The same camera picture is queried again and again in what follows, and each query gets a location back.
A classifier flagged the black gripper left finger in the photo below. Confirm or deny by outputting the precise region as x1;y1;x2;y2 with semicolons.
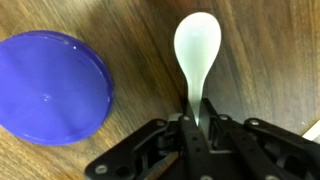
84;99;214;180

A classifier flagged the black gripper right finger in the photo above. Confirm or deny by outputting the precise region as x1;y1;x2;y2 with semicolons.
200;97;320;180

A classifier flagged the blue plastic jar lid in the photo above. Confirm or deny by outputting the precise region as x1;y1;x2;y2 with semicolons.
0;29;115;147

